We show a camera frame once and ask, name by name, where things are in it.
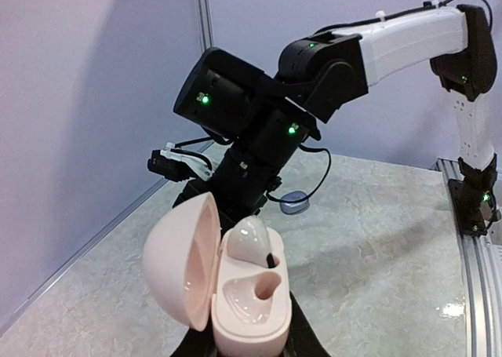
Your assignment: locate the right aluminium corner post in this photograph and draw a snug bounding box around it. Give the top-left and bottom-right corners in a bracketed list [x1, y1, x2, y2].
[195, 0, 214, 52]

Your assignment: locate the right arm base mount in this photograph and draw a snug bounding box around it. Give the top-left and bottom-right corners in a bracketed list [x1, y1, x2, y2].
[447, 179, 501, 237]

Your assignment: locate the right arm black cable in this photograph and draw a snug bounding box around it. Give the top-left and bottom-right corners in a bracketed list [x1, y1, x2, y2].
[172, 0, 494, 205]

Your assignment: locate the white earbud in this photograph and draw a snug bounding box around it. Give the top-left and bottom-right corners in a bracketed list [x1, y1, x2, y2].
[227, 216, 275, 268]

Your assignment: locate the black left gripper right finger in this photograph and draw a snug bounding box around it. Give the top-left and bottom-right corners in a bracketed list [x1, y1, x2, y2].
[288, 292, 330, 357]

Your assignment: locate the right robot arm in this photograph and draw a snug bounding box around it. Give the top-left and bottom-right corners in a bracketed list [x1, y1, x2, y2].
[173, 2, 497, 235]

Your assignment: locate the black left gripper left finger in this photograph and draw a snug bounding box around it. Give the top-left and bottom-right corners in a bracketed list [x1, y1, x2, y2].
[170, 328, 216, 357]

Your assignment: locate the white round case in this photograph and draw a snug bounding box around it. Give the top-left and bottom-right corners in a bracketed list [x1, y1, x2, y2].
[143, 192, 292, 356]

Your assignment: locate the blue earbud charging case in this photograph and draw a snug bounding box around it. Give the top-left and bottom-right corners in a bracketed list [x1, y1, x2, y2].
[279, 191, 310, 215]

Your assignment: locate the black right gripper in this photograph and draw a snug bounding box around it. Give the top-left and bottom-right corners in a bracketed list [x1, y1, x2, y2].
[172, 179, 267, 231]

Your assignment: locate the aluminium front rail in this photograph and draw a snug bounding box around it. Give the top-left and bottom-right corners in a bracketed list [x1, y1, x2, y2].
[435, 158, 501, 356]

